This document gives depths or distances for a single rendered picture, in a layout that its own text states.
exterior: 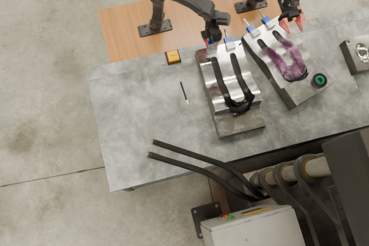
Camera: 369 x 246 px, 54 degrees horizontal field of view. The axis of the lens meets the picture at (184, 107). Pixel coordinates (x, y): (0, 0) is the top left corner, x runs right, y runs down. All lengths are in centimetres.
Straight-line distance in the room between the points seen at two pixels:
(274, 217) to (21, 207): 203
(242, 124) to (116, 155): 70
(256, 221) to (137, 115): 97
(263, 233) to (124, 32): 139
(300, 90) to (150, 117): 82
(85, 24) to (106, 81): 116
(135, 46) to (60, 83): 103
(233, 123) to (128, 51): 73
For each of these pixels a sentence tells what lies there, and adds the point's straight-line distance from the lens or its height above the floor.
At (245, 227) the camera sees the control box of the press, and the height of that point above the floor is 147.
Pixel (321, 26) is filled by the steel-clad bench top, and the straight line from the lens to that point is 239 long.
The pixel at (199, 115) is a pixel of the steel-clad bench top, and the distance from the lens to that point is 201.
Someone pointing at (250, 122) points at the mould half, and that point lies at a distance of 198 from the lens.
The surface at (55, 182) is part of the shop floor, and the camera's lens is 286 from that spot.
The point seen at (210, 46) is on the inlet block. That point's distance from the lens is 199.
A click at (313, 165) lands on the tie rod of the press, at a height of 162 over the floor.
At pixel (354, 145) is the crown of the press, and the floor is 197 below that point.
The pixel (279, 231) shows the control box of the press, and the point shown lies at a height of 147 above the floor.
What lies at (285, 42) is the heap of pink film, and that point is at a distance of 214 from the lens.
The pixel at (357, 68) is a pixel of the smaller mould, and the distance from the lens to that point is 228.
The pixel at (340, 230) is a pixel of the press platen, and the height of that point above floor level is 152.
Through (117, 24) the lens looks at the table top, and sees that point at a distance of 221.
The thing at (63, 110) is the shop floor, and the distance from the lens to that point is 294.
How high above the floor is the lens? 274
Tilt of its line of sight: 75 degrees down
